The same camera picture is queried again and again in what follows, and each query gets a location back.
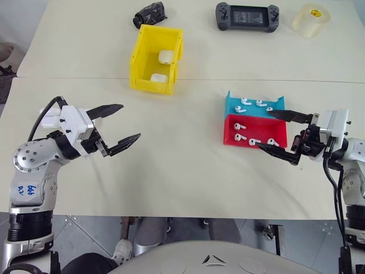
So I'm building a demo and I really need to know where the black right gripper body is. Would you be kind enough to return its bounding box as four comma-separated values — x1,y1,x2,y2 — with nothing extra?
290,113,334,164

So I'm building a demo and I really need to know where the grey chair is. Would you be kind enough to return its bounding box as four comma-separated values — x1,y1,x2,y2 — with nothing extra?
0,42,17,77

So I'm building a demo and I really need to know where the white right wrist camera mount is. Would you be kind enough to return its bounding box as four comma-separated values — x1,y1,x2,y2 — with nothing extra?
318,109,350,141

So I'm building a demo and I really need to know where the black table frame bracket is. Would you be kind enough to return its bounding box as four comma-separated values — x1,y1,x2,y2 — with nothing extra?
263,224,285,255

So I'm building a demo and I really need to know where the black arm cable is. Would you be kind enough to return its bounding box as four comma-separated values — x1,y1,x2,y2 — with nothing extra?
27,96,69,142
323,136,352,274

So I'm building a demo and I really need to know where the red plastic tray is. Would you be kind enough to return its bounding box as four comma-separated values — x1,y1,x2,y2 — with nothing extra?
222,114,289,149

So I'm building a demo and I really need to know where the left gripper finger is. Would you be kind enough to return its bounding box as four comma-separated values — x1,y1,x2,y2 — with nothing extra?
102,132,142,158
85,103,124,122

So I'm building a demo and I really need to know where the dark rounded shape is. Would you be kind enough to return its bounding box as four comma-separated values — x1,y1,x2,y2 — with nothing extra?
61,252,115,274

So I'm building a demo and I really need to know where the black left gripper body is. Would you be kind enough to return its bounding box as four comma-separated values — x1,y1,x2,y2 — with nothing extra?
80,127,111,158

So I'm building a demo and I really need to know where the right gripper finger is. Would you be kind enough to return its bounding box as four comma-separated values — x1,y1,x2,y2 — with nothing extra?
267,109,314,124
255,143,301,167

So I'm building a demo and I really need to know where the black crumpled pouch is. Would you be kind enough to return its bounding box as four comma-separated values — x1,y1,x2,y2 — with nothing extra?
132,1,168,29

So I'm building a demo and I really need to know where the blue plastic tray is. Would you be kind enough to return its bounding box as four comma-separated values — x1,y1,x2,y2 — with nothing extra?
224,90,286,118

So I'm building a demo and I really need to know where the yellow plastic bin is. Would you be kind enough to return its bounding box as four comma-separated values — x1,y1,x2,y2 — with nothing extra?
129,24,184,95

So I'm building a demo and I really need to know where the grey robot torso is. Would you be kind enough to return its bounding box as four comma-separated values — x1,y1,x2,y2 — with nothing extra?
109,239,343,274

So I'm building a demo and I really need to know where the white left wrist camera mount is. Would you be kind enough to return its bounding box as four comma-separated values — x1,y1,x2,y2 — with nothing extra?
58,105,95,142

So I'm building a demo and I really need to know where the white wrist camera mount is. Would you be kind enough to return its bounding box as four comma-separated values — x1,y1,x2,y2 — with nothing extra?
58,105,95,142
318,109,350,141

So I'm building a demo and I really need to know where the dark grey handheld game controller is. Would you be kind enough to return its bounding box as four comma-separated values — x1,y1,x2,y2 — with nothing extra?
215,2,280,33

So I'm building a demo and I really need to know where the clear adhesive tape roll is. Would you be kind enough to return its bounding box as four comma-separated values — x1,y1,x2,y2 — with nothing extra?
292,3,331,38

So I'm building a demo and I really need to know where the grey trouser leg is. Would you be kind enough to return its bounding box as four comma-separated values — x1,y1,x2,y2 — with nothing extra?
133,217,168,247
204,218,242,244

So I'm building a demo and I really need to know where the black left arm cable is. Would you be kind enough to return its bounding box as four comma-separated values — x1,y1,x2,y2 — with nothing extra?
27,96,69,142

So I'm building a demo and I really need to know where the white sneaker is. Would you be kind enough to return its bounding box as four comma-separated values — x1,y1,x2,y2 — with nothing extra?
112,238,133,265

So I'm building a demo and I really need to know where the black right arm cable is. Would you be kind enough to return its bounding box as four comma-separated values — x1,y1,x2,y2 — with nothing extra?
323,136,352,274

